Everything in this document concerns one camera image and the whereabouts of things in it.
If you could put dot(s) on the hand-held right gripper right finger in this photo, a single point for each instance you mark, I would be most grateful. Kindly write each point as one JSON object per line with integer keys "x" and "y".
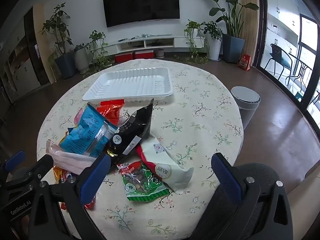
{"x": 225, "y": 177}

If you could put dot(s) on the potted tree dark blue pot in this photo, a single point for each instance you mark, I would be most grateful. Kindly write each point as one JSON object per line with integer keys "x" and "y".
{"x": 65, "y": 65}

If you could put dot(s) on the trailing pothos plant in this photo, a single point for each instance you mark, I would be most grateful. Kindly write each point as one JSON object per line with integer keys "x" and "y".
{"x": 98, "y": 47}

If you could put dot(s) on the large-leaf plant blue-grey pot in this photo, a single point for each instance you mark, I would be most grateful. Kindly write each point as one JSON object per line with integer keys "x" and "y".
{"x": 233, "y": 47}

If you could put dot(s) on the white and red snack packet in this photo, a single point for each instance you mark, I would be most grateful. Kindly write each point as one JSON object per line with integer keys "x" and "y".
{"x": 162, "y": 165}

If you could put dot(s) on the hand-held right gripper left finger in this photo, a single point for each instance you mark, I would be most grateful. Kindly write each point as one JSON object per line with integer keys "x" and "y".
{"x": 96, "y": 177}

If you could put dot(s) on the potted plant white ribbed pot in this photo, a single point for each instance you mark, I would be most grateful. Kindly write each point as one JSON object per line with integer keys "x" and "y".
{"x": 81, "y": 57}

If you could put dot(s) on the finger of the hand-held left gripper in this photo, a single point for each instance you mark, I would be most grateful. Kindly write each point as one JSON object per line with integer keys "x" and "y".
{"x": 15, "y": 160}
{"x": 42, "y": 166}

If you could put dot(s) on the floral tablecloth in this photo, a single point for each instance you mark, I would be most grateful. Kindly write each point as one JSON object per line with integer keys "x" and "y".
{"x": 200, "y": 105}

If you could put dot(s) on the potted plant smooth white pot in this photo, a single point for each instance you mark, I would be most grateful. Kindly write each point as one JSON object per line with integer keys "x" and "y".
{"x": 214, "y": 47}

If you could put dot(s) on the red paper bag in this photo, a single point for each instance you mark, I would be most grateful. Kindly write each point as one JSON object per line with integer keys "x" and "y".
{"x": 245, "y": 62}

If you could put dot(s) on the grey trash can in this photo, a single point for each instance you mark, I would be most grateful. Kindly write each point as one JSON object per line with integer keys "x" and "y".
{"x": 245, "y": 105}

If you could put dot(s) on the black snack packet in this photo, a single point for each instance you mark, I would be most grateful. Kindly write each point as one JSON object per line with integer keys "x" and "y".
{"x": 132, "y": 132}

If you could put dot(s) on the small grey flower pot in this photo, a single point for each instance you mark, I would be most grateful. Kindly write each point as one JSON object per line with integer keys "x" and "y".
{"x": 159, "y": 53}

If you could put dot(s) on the pale pink snack packet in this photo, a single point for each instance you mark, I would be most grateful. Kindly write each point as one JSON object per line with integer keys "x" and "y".
{"x": 67, "y": 157}

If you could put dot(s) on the white plastic tray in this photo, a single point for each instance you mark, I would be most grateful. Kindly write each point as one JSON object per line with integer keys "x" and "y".
{"x": 130, "y": 85}

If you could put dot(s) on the bright pink snack packet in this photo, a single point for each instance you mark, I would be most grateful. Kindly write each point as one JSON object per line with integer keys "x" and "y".
{"x": 79, "y": 115}

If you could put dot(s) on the beige curtain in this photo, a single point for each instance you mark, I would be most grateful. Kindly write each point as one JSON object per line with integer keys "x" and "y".
{"x": 250, "y": 17}

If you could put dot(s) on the green snack packet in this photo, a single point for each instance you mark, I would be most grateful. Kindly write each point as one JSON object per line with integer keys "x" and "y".
{"x": 140, "y": 182}

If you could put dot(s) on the light blue snack packet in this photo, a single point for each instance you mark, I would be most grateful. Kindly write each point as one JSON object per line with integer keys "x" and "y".
{"x": 82, "y": 130}

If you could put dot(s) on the hanging pothos plant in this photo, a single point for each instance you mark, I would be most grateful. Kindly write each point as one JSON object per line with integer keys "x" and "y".
{"x": 192, "y": 35}

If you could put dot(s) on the white balcony cabinets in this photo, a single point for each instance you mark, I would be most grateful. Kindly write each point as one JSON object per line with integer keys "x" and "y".
{"x": 282, "y": 12}

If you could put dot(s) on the black glass sliding door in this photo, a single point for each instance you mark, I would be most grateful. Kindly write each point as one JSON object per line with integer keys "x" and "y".
{"x": 262, "y": 30}

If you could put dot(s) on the black balcony chair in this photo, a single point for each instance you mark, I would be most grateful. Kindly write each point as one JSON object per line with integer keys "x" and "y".
{"x": 278, "y": 57}

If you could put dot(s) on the orange snack packet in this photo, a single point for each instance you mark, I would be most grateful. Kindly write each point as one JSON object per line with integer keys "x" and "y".
{"x": 60, "y": 176}

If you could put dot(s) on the white television console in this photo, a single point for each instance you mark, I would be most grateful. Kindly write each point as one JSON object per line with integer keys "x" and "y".
{"x": 150, "y": 42}

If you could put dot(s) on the wall cabinet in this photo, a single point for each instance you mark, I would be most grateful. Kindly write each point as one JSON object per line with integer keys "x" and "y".
{"x": 27, "y": 62}

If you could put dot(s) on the beige sofa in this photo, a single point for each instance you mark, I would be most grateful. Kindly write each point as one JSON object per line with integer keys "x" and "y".
{"x": 305, "y": 192}

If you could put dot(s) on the black balcony table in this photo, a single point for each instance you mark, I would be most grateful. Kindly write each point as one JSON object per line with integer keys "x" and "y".
{"x": 300, "y": 70}

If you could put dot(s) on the black wall television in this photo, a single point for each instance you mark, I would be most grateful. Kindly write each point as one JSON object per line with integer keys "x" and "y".
{"x": 141, "y": 5}

